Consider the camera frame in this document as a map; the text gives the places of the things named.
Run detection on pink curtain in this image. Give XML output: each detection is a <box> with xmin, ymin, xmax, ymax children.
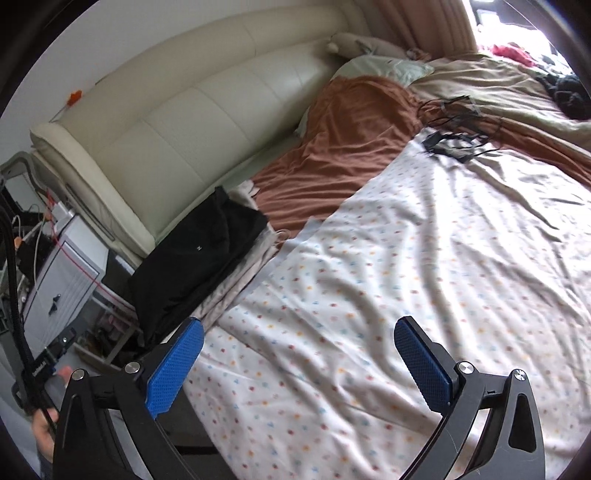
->
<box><xmin>369</xmin><ymin>0</ymin><xmax>478</xmax><ymax>58</ymax></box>

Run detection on black cable bundle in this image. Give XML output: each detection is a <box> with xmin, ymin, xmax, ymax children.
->
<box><xmin>421</xmin><ymin>93</ymin><xmax>506</xmax><ymax>163</ymax></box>

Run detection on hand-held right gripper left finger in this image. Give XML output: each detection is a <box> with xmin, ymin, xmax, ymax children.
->
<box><xmin>53</xmin><ymin>316</ymin><xmax>206</xmax><ymax>480</ymax></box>

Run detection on beige duvet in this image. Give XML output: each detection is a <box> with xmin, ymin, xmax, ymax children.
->
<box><xmin>409</xmin><ymin>53</ymin><xmax>591</xmax><ymax>151</ymax></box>

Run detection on brown blanket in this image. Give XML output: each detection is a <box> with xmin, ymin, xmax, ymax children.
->
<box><xmin>253</xmin><ymin>76</ymin><xmax>591</xmax><ymax>232</ymax></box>

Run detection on black shirt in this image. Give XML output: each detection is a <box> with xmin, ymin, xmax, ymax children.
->
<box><xmin>128</xmin><ymin>185</ymin><xmax>271</xmax><ymax>349</ymax></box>

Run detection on beige plush toy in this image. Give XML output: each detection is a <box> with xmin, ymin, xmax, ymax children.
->
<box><xmin>327</xmin><ymin>31</ymin><xmax>430</xmax><ymax>61</ymax></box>

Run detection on red clothes pile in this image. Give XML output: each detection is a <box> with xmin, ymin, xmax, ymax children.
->
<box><xmin>489</xmin><ymin>42</ymin><xmax>539</xmax><ymax>65</ymax></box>

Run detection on black clothes pile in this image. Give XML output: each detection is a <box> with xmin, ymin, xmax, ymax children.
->
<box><xmin>536</xmin><ymin>71</ymin><xmax>587</xmax><ymax>118</ymax></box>

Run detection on cream leather headboard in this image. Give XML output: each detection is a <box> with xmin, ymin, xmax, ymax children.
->
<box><xmin>30</xmin><ymin>0</ymin><xmax>365</xmax><ymax>257</ymax></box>

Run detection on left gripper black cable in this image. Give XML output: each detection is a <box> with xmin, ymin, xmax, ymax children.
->
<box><xmin>0</xmin><ymin>217</ymin><xmax>58</xmax><ymax>435</ymax></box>

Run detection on grey nightstand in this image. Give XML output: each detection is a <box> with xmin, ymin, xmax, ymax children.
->
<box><xmin>21</xmin><ymin>215</ymin><xmax>112</xmax><ymax>344</ymax></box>

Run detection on pale green pillow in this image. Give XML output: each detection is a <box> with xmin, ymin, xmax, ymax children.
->
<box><xmin>295</xmin><ymin>55</ymin><xmax>435</xmax><ymax>134</ymax></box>

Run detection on spotted white bedsheet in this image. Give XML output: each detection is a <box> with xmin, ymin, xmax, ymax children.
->
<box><xmin>182</xmin><ymin>134</ymin><xmax>591</xmax><ymax>480</ymax></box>

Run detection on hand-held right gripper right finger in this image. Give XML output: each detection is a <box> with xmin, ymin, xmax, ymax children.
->
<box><xmin>394</xmin><ymin>316</ymin><xmax>546</xmax><ymax>480</ymax></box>

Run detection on person's left hand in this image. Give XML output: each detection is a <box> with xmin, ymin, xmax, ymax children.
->
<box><xmin>31</xmin><ymin>366</ymin><xmax>72</xmax><ymax>467</ymax></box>

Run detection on cluttered storage shelf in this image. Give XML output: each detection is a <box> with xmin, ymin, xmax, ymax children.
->
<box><xmin>74</xmin><ymin>284</ymin><xmax>141</xmax><ymax>370</ymax></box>

